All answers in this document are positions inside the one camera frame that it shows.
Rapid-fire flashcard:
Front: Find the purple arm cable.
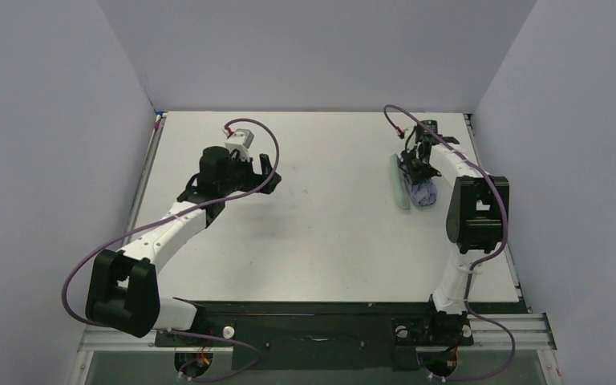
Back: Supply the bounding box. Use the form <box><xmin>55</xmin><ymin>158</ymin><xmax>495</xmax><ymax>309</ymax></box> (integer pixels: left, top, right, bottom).
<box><xmin>383</xmin><ymin>104</ymin><xmax>517</xmax><ymax>383</ymax></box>
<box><xmin>61</xmin><ymin>117</ymin><xmax>281</xmax><ymax>383</ymax></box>

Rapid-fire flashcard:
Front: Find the lilac black umbrella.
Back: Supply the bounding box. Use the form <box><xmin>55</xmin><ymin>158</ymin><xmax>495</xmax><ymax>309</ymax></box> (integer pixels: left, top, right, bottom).
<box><xmin>399</xmin><ymin>164</ymin><xmax>438</xmax><ymax>209</ymax></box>

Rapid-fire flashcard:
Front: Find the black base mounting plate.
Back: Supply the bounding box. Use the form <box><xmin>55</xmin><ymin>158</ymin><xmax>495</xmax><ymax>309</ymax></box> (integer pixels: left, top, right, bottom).
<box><xmin>100</xmin><ymin>300</ymin><xmax>528</xmax><ymax>372</ymax></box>

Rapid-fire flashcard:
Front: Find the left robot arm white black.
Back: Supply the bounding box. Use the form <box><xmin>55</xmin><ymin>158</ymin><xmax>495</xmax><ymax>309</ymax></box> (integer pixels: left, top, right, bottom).
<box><xmin>85</xmin><ymin>146</ymin><xmax>282</xmax><ymax>337</ymax></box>

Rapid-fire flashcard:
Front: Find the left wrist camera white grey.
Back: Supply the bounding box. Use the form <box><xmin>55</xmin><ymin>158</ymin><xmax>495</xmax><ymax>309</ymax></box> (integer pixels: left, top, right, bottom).
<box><xmin>225</xmin><ymin>129</ymin><xmax>254</xmax><ymax>162</ymax></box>

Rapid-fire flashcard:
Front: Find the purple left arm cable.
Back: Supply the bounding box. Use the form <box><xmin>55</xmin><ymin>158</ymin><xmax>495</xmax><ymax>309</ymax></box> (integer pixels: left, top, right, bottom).
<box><xmin>61</xmin><ymin>117</ymin><xmax>281</xmax><ymax>383</ymax></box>

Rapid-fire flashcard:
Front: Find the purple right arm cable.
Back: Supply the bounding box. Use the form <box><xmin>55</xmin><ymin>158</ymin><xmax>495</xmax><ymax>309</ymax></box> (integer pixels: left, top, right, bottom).
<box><xmin>383</xmin><ymin>104</ymin><xmax>517</xmax><ymax>383</ymax></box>

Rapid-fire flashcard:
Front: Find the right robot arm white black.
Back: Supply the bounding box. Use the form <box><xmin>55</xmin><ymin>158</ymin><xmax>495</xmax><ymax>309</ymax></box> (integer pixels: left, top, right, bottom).
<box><xmin>391</xmin><ymin>120</ymin><xmax>509</xmax><ymax>314</ymax></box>

